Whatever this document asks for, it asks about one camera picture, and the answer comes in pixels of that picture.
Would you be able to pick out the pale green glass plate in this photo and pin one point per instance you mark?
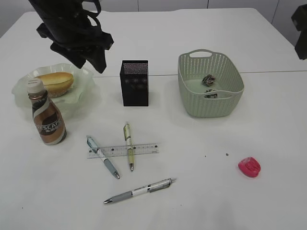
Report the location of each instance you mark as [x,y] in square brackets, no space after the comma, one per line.
[67,103]

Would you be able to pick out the paper ball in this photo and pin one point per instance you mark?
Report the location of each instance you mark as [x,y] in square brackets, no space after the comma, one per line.
[208,80]
[210,94]

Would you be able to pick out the red pencil sharpener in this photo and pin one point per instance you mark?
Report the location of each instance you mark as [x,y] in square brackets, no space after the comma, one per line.
[249,167]

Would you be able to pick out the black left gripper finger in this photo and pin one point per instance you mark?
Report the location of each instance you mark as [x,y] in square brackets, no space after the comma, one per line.
[96,56]
[74,57]

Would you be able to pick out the black mesh pen holder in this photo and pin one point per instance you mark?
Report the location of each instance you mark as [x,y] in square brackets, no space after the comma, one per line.
[134,82]

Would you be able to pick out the brown bread roll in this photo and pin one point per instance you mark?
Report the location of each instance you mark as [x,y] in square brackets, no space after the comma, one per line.
[57,83]

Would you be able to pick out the white grey pen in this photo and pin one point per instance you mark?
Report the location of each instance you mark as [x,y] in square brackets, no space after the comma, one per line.
[166,183]

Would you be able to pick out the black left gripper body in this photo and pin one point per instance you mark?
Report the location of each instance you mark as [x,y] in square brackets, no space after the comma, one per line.
[69,25]

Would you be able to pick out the blue white pen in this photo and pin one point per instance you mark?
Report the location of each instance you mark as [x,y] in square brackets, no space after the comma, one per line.
[94,147]

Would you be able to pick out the light green woven basket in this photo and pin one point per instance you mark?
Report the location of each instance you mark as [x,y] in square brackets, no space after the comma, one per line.
[229,84]

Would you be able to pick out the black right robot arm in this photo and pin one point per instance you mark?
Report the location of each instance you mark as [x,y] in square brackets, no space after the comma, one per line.
[299,19]

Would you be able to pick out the Nescafe coffee bottle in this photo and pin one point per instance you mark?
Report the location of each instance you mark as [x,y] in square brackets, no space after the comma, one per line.
[46,116]

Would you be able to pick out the green cream pen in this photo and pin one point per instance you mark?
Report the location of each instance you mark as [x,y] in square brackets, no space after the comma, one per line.
[130,150]

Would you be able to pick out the clear plastic ruler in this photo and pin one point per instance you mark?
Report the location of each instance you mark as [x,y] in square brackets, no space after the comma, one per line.
[116,151]

